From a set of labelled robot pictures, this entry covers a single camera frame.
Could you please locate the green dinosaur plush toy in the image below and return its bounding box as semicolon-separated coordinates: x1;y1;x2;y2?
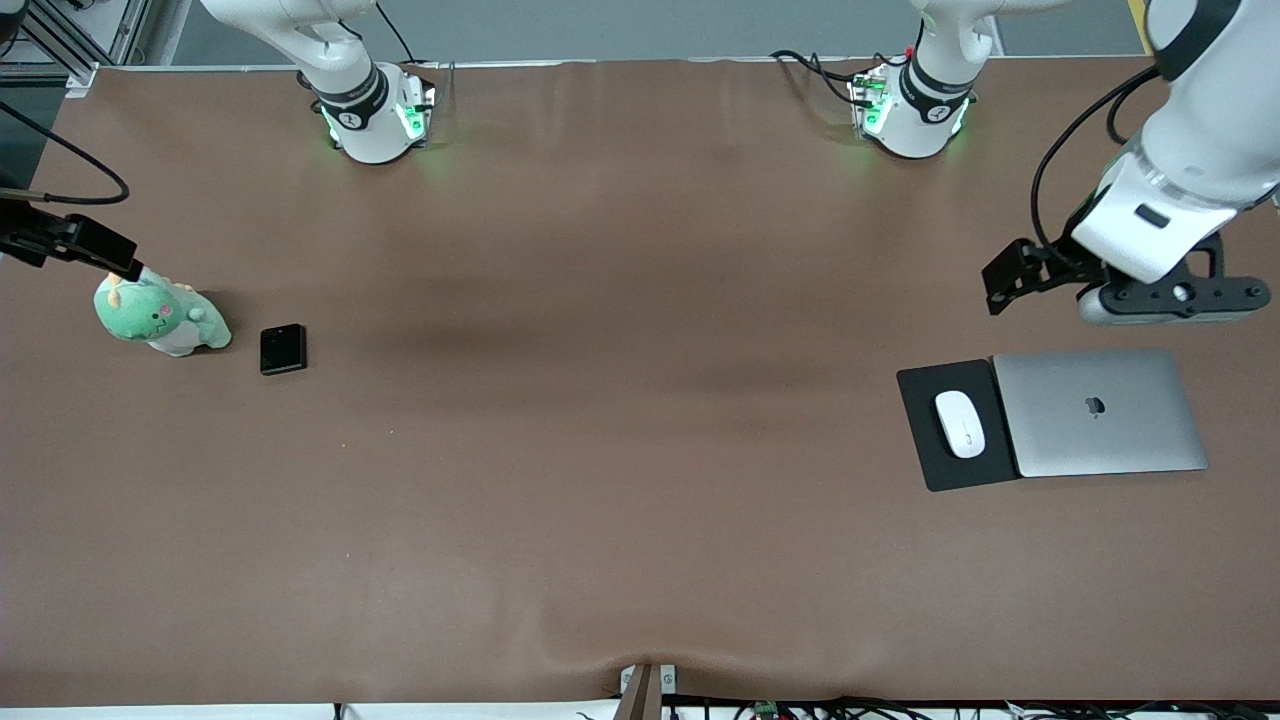
94;261;233;358

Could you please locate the silver closed laptop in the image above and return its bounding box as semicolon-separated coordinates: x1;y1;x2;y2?
992;348;1209;479

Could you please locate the black right base cable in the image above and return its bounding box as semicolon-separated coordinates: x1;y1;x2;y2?
375;0;417;64

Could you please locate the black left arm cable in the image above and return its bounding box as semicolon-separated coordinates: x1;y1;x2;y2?
1030;62;1166;256

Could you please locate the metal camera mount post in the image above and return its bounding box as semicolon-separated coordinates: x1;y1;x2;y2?
618;662;679;720

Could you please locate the black base cable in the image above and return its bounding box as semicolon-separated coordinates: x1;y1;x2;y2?
375;0;417;64
770;48;906;109

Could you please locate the white computer mouse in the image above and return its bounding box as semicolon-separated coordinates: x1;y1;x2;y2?
934;389;987;460

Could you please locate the black left base cable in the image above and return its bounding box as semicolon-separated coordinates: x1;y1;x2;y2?
770;48;906;109

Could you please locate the black mouse pad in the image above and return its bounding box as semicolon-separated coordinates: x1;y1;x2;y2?
896;359;1021;493

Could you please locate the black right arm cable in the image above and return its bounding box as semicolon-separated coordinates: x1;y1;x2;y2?
0;100;132;207

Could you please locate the brown table cover mat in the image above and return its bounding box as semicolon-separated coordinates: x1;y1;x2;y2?
0;55;1280;706

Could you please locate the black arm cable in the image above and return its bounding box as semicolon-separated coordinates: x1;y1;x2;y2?
1030;62;1166;256
0;100;132;207

